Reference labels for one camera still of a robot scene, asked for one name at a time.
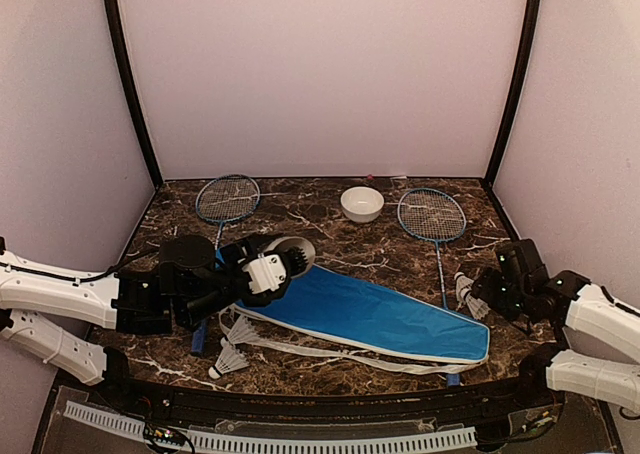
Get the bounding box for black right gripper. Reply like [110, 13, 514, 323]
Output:
[472, 266, 530, 321]

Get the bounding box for white shuttlecock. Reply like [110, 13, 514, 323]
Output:
[208, 344, 249, 379]
[454, 272, 474, 304]
[465, 296, 490, 320]
[219, 316, 260, 346]

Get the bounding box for blue racket bag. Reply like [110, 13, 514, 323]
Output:
[234, 245, 490, 365]

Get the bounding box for black vertical frame post right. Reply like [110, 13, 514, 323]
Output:
[483, 0, 541, 190]

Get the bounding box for small circuit board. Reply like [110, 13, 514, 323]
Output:
[142, 423, 187, 448]

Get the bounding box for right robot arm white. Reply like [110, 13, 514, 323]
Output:
[471, 239, 639, 414]

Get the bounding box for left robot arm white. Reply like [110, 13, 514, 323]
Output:
[1, 235, 307, 410]

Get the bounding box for white shuttlecock tube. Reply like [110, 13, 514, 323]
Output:
[262, 236, 316, 279]

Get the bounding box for white cable duct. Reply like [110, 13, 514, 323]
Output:
[63, 401, 477, 453]

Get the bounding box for blue badminton racket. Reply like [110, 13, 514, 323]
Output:
[397, 188, 467, 390]
[190, 174, 262, 358]

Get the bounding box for black vertical frame post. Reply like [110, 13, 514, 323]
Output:
[103, 0, 164, 190]
[483, 0, 541, 190]

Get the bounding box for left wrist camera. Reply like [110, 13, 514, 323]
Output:
[241, 251, 292, 295]

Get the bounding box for left blue badminton racket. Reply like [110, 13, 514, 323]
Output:
[190, 174, 262, 358]

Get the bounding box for black vertical frame post left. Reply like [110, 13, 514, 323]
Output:
[103, 0, 164, 190]

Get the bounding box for white ceramic bowl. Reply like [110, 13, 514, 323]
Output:
[340, 186, 385, 223]

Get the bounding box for right blue badminton racket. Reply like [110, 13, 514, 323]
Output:
[397, 188, 467, 390]

